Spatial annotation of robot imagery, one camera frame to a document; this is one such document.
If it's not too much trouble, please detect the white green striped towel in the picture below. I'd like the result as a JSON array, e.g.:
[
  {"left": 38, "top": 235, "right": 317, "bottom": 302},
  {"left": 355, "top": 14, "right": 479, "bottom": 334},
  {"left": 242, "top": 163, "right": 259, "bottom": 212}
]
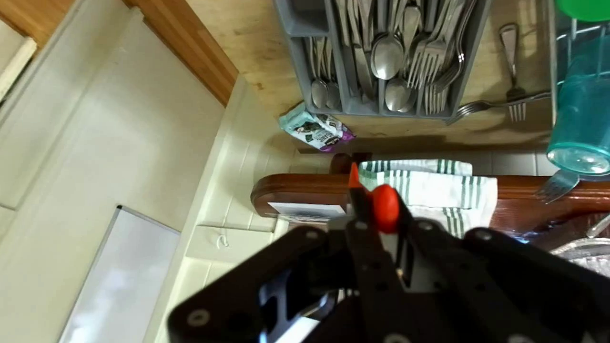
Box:
[{"left": 359, "top": 159, "right": 502, "bottom": 239}]

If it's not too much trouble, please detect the green plastic cup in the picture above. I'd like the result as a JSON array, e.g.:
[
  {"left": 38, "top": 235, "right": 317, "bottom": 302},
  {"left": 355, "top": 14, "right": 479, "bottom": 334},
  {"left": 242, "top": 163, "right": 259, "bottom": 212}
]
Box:
[{"left": 551, "top": 0, "right": 610, "bottom": 25}]

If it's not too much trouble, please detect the silver table knife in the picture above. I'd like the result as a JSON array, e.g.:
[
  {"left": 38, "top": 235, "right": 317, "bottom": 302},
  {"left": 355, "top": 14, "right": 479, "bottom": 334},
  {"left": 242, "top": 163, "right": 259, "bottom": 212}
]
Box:
[{"left": 332, "top": 0, "right": 378, "bottom": 104}]

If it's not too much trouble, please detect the small silver teaspoon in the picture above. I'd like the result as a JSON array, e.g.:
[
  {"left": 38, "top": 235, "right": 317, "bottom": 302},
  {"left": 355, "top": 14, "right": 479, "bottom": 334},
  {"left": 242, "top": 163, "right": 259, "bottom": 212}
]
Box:
[
  {"left": 309, "top": 37, "right": 332, "bottom": 111},
  {"left": 322, "top": 37, "right": 345, "bottom": 111}
]

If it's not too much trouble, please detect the orange spatula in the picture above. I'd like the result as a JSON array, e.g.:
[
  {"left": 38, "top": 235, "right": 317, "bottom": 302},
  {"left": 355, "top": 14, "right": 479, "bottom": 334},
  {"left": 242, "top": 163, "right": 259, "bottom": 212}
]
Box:
[{"left": 345, "top": 161, "right": 404, "bottom": 237}]

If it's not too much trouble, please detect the silver metal cutlery piece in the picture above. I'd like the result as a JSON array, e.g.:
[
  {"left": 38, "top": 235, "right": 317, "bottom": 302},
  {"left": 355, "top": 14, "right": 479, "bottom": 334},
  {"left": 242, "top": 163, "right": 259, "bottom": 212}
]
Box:
[{"left": 454, "top": 88, "right": 553, "bottom": 121}]

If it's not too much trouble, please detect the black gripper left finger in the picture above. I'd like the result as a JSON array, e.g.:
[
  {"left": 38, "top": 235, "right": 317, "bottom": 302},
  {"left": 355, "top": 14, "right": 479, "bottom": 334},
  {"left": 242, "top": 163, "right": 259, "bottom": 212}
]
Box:
[{"left": 166, "top": 187, "right": 418, "bottom": 343}]

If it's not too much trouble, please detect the teal purple snack packet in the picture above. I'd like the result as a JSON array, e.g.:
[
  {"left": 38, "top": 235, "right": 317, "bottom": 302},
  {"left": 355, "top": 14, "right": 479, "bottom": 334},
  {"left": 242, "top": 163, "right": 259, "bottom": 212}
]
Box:
[{"left": 277, "top": 104, "right": 357, "bottom": 153}]

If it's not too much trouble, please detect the silver metal fork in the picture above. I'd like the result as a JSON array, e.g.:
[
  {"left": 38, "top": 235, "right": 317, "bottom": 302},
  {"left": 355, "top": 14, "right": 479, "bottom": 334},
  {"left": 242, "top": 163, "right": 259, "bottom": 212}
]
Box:
[
  {"left": 496, "top": 22, "right": 532, "bottom": 124},
  {"left": 406, "top": 0, "right": 448, "bottom": 92},
  {"left": 431, "top": 0, "right": 469, "bottom": 98}
]

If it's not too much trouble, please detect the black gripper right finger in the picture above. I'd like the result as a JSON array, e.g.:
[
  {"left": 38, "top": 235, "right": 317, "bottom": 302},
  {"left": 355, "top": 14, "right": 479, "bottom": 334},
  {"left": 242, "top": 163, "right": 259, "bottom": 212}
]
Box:
[{"left": 399, "top": 218, "right": 610, "bottom": 343}]

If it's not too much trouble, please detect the grey cutlery tray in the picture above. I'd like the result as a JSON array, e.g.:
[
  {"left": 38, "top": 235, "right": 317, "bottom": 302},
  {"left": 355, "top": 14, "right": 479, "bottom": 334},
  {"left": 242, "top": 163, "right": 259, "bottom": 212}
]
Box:
[{"left": 273, "top": 0, "right": 494, "bottom": 123}]

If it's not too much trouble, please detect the silver metal spoon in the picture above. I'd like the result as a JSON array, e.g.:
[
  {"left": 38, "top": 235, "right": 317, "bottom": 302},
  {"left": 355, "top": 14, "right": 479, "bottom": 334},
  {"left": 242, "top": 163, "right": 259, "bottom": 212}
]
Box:
[
  {"left": 370, "top": 0, "right": 408, "bottom": 83},
  {"left": 381, "top": 77, "right": 416, "bottom": 117}
]

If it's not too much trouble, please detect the teal plastic cup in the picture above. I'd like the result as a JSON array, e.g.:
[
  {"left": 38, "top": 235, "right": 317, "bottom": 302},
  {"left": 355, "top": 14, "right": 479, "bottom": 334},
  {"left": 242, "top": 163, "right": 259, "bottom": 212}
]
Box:
[{"left": 545, "top": 25, "right": 610, "bottom": 178}]

